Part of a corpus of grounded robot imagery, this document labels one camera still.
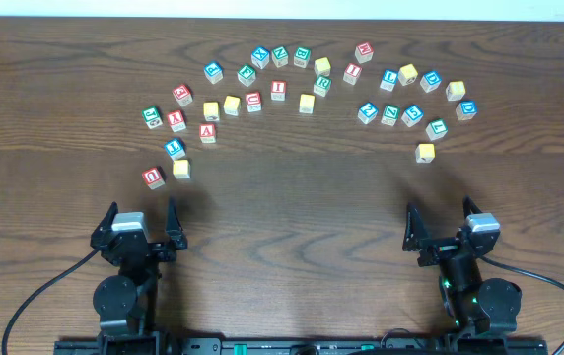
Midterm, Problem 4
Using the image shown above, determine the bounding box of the yellow M block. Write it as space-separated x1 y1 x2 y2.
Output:
397 63 418 86

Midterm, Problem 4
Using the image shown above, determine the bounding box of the yellow block left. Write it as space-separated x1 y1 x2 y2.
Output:
203 102 220 121

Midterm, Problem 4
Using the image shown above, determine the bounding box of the blue L block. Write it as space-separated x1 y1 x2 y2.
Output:
380 69 398 92

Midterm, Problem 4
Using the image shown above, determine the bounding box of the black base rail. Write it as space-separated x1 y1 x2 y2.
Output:
53 334 548 355

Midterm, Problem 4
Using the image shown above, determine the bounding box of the blue D block upper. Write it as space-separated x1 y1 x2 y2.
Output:
420 71 442 93

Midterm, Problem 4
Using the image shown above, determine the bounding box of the green T block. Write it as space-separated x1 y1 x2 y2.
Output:
425 118 448 141

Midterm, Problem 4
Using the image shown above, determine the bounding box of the blue D block right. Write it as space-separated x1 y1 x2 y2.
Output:
456 101 478 120

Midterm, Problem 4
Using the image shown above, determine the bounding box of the red U block lower left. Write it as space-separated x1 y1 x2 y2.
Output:
142 167 165 190

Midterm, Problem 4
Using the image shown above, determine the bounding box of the red H block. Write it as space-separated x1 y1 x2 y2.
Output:
354 41 374 64

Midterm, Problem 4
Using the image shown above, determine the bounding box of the blue P block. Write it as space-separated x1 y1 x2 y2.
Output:
204 61 224 85

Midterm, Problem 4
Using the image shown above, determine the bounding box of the yellow S block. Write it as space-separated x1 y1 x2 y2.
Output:
299 94 316 114

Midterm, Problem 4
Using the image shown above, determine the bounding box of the red i block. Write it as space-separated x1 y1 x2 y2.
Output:
343 63 362 85
270 80 287 102

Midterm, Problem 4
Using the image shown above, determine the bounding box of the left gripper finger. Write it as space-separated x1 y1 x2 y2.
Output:
95 202 118 236
165 198 183 238

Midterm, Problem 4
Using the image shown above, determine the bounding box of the blue X block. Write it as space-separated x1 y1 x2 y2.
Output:
250 46 271 70

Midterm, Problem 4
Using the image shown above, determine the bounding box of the blue T block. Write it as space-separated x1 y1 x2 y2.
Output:
164 138 186 161

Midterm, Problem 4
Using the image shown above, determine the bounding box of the yellow block lower right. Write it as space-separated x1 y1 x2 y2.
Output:
415 143 436 163

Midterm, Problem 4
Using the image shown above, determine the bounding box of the right black cable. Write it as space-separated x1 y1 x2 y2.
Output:
478 255 564 355

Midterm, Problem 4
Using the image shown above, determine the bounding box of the green R block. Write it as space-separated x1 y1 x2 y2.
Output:
313 75 332 97

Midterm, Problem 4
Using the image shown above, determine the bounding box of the green Z block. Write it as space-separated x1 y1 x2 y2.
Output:
381 105 400 126

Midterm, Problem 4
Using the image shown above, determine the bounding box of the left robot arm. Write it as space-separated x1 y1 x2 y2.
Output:
90 199 187 355

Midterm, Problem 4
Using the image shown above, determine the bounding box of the red I block right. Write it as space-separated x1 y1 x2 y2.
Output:
343 63 362 85

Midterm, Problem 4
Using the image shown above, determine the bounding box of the blue 2 block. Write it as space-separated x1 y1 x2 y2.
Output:
357 102 379 124

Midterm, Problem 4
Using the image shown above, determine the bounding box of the red A block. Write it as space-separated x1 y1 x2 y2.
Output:
199 123 217 144

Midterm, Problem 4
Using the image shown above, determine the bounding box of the yellow block top centre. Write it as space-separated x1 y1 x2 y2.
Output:
314 57 331 77

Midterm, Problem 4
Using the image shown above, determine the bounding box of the red Y block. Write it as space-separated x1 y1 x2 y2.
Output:
167 110 187 132

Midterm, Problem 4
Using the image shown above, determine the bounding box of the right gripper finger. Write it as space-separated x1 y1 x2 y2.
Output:
462 195 482 218
403 203 431 247

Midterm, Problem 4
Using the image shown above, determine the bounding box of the green F block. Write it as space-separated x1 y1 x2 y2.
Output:
237 64 256 87

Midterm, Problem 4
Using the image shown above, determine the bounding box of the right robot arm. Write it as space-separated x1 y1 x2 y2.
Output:
402 197 522 354

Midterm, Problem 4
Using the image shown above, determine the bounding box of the red U block centre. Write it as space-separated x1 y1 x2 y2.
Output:
245 92 262 112

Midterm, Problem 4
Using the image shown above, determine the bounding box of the blue 5 block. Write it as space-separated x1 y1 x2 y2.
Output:
401 105 424 127

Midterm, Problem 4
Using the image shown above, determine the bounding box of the red 3 block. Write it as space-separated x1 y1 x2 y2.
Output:
172 84 193 107

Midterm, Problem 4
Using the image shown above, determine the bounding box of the yellow 8 block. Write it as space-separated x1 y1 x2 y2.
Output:
445 81 466 102

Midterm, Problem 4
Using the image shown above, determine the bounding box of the yellow C block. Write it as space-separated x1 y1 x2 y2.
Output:
172 159 190 179

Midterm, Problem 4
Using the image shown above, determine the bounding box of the green J block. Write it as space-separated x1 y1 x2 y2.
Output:
142 106 163 129

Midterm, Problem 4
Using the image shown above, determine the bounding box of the red I block centre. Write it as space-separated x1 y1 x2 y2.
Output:
270 80 287 102

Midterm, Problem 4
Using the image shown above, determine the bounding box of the red u block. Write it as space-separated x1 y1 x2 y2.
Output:
142 167 165 190
245 92 262 112

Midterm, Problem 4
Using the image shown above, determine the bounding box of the yellow O block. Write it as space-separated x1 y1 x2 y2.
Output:
223 95 241 116

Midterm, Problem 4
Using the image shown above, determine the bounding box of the blue d block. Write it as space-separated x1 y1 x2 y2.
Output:
456 101 478 120
420 71 442 93

